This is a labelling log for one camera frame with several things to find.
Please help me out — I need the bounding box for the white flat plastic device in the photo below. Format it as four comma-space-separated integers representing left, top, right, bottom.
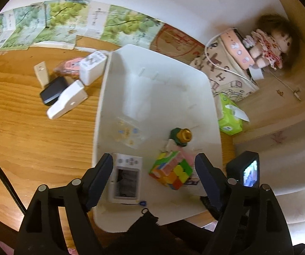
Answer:
47, 80, 88, 120

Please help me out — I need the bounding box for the patterned paper bag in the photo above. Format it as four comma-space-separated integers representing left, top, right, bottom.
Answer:
190, 36, 259, 103

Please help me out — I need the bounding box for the green bottle with gold cap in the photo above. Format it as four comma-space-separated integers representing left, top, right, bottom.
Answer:
168, 127, 193, 148

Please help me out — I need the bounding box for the pink foam block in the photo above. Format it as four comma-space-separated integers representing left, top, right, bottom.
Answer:
166, 149, 195, 168

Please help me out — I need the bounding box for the pink correction tape dispenser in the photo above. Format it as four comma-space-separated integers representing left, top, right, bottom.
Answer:
54, 57, 84, 79

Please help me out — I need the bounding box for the small cream block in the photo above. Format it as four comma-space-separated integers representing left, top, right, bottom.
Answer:
34, 61, 49, 87

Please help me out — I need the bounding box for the black cable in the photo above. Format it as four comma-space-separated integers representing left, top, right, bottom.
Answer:
0, 149, 27, 214

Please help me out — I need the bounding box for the rag doll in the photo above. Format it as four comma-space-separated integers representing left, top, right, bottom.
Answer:
244, 14, 300, 72

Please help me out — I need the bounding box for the white plastic storage bin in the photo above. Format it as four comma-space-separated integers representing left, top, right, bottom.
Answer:
92, 44, 223, 233

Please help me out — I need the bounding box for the pink power strip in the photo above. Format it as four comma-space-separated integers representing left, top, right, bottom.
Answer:
220, 29, 255, 69

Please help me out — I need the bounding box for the clear plastic dotted case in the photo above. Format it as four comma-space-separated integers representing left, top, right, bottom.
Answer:
115, 117, 146, 149

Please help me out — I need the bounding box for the green tissue pack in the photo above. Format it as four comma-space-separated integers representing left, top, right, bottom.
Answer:
215, 93, 250, 136

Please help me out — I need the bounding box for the grape-printed cardboard sheet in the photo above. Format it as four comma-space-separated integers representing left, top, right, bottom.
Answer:
0, 1, 163, 51

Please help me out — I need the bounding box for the brown red-printed cardboard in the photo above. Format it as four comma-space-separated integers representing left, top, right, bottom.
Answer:
150, 24, 206, 64

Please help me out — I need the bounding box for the white handheld screen device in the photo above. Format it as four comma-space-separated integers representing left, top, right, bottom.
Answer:
108, 153, 143, 204

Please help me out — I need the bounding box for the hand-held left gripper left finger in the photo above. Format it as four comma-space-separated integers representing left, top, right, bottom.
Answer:
14, 153, 114, 255

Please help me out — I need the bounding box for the colourful puzzle cube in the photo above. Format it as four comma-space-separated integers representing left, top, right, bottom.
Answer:
149, 151, 190, 190

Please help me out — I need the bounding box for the white cable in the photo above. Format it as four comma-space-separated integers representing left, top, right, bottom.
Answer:
205, 33, 302, 101

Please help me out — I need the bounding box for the small black box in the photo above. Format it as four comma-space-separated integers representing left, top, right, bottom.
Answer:
40, 77, 69, 106

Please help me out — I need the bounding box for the white wall charger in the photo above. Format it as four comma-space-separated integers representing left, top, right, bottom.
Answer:
79, 50, 108, 86

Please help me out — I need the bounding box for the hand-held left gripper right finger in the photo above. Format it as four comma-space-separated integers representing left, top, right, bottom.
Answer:
194, 153, 294, 255

